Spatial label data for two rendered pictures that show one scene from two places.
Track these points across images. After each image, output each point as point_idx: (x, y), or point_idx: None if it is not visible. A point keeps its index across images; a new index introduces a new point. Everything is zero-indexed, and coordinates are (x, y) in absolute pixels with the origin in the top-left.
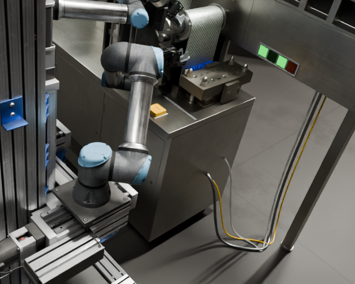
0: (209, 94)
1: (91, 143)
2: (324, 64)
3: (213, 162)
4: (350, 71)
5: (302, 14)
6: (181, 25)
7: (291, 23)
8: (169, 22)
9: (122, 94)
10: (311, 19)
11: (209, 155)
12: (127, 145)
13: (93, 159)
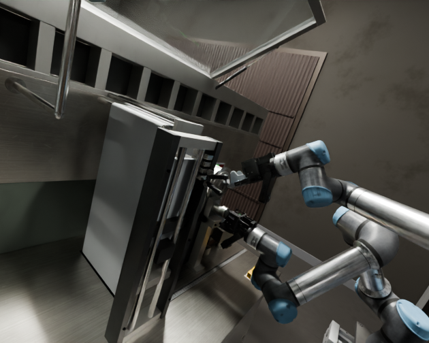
0: None
1: (414, 317)
2: (235, 156)
3: None
4: (245, 152)
5: (228, 129)
6: (229, 183)
7: (221, 139)
8: None
9: (244, 312)
10: (232, 131)
11: None
12: (388, 284)
13: (425, 314)
